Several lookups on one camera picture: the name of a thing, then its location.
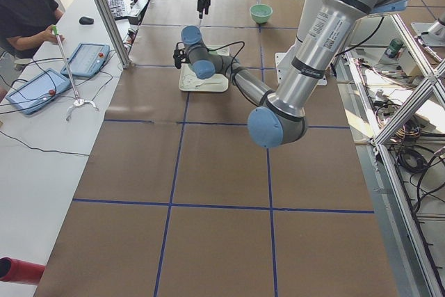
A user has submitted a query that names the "near blue teach pendant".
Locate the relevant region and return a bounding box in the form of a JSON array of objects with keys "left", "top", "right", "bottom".
[{"left": 6, "top": 68, "right": 71, "bottom": 115}]

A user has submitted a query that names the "cream bear print tray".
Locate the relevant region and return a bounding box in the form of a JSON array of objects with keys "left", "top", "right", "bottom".
[{"left": 178, "top": 45, "right": 229, "bottom": 93}]

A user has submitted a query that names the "far blue teach pendant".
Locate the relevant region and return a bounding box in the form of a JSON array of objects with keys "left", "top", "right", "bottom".
[{"left": 68, "top": 42, "right": 111, "bottom": 78}]

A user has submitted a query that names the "grabber stick with green handle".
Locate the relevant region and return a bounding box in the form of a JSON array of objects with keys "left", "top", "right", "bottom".
[{"left": 51, "top": 25, "right": 99, "bottom": 122}]

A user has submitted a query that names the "green bowl with ice cubes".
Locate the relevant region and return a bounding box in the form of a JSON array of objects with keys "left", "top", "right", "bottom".
[{"left": 250, "top": 3, "right": 273, "bottom": 24}]

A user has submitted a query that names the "person in black shirt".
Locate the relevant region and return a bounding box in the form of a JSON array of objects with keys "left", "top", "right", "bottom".
[{"left": 1, "top": 0, "right": 63, "bottom": 58}]

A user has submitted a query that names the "blue teach pendant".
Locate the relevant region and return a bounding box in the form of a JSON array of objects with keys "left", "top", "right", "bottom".
[
  {"left": 6, "top": 68, "right": 71, "bottom": 115},
  {"left": 68, "top": 42, "right": 111, "bottom": 78}
]

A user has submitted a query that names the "black keyboard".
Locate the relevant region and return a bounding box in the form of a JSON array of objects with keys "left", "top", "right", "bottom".
[{"left": 106, "top": 0, "right": 127, "bottom": 20}]

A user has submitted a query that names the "red cylinder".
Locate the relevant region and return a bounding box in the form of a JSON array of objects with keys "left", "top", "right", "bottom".
[{"left": 1, "top": 257, "right": 45, "bottom": 286}]

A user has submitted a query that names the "black computer mouse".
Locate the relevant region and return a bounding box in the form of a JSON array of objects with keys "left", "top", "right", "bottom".
[{"left": 79, "top": 16, "right": 95, "bottom": 25}]

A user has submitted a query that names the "aluminium frame post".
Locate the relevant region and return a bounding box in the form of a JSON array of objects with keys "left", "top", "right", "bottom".
[{"left": 94, "top": 0, "right": 131, "bottom": 69}]

